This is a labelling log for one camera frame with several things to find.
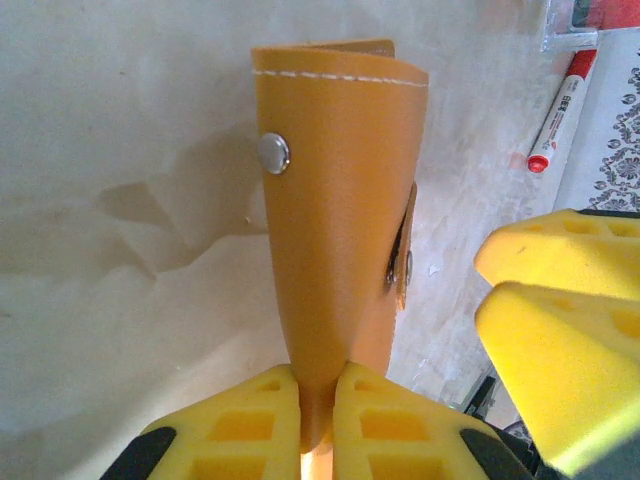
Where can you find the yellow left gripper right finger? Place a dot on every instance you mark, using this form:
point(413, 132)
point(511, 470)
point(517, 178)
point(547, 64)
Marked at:
point(395, 420)

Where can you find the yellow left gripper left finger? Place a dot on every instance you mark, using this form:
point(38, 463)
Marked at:
point(240, 415)

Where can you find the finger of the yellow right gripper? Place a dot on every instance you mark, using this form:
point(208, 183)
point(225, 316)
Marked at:
point(560, 255)
point(565, 370)

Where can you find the tan leather card holder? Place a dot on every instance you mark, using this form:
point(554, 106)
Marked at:
point(340, 210)

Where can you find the red and white marker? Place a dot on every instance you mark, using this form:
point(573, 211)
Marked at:
point(562, 107)

